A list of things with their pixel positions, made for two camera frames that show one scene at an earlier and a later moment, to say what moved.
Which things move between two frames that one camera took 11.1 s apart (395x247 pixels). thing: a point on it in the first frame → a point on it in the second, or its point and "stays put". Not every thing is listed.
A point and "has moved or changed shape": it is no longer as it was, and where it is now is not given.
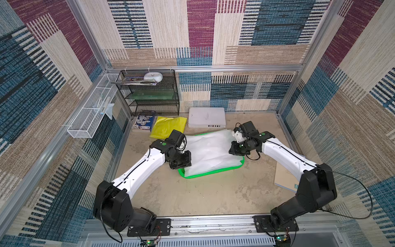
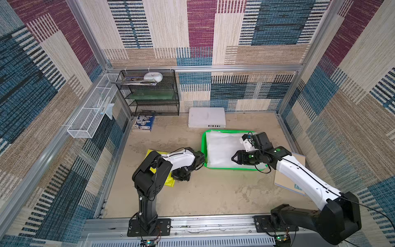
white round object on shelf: [157, 76] stays put
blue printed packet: [145, 122] stays put
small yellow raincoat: [164, 126] → [170, 181]
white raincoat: [210, 153] has moved or changed shape
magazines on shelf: [135, 80] stays put
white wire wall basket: [86, 124] stays put
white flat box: [207, 117] stays put
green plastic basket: [215, 174] → [203, 139]
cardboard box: [285, 179] stays put
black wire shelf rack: [150, 92] stays put
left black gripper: [187, 161] → [175, 175]
